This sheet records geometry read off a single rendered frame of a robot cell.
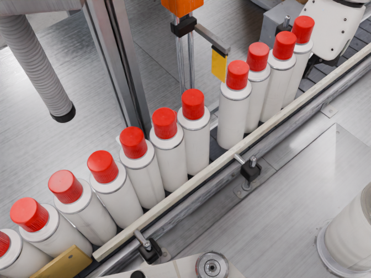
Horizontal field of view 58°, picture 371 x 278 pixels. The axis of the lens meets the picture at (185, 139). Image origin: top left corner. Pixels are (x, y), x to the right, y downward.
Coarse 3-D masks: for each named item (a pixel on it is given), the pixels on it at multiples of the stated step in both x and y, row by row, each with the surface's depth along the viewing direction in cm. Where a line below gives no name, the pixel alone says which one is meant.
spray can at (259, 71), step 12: (252, 48) 52; (264, 48) 52; (252, 60) 52; (264, 60) 52; (252, 72) 54; (264, 72) 54; (252, 84) 55; (264, 84) 56; (252, 96) 58; (264, 96) 60; (252, 108) 60; (252, 120) 64
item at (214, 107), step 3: (366, 3) 76; (369, 3) 77; (366, 6) 77; (216, 102) 62; (210, 105) 62; (213, 105) 62; (216, 105) 62; (210, 108) 62; (213, 108) 61; (216, 108) 62; (210, 111) 61; (213, 111) 62; (210, 114) 62
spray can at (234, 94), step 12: (240, 60) 51; (228, 72) 50; (240, 72) 49; (228, 84) 52; (240, 84) 51; (228, 96) 53; (240, 96) 52; (228, 108) 55; (240, 108) 54; (228, 120) 58; (240, 120) 58; (228, 132) 61; (240, 132) 61; (228, 144) 64
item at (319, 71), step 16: (368, 32) 83; (352, 48) 80; (320, 64) 77; (304, 80) 75; (320, 80) 75; (336, 80) 75; (272, 128) 68; (192, 192) 61; (144, 208) 60; (128, 240) 57; (80, 272) 55
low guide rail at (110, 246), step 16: (368, 48) 75; (352, 64) 73; (304, 96) 68; (288, 112) 66; (240, 144) 62; (224, 160) 61; (208, 176) 61; (176, 192) 58; (160, 208) 56; (144, 224) 56; (112, 240) 54; (96, 256) 52
